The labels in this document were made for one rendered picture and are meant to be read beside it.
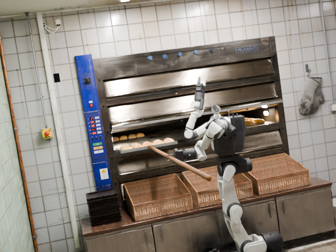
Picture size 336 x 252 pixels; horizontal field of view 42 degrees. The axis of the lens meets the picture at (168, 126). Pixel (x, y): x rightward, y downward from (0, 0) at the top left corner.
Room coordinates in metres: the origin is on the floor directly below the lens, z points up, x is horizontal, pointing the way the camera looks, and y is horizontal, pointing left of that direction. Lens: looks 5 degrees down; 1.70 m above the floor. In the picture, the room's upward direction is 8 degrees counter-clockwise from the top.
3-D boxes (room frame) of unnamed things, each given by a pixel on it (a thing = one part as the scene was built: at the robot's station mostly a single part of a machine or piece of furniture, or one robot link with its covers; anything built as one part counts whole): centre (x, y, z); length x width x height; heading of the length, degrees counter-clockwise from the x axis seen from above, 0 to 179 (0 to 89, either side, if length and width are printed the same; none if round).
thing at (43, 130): (4.16, 1.15, 1.46); 0.10 x 0.07 x 0.10; 102
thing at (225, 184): (3.64, -0.44, 0.78); 0.18 x 0.15 x 0.47; 12
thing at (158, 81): (4.51, -0.31, 1.80); 1.79 x 0.11 x 0.19; 102
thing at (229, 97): (4.51, -0.31, 1.54); 1.79 x 0.11 x 0.19; 102
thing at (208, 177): (3.18, 0.00, 1.19); 1.71 x 0.03 x 0.03; 12
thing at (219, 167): (3.65, -0.51, 1.00); 0.28 x 0.13 x 0.18; 102
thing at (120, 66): (4.54, -0.31, 1.99); 1.80 x 0.08 x 0.21; 102
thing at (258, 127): (4.54, -0.31, 1.16); 1.80 x 0.06 x 0.04; 102
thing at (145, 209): (4.13, 0.20, 0.72); 0.56 x 0.49 x 0.28; 104
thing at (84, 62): (5.20, 0.91, 1.07); 1.93 x 0.16 x 2.15; 12
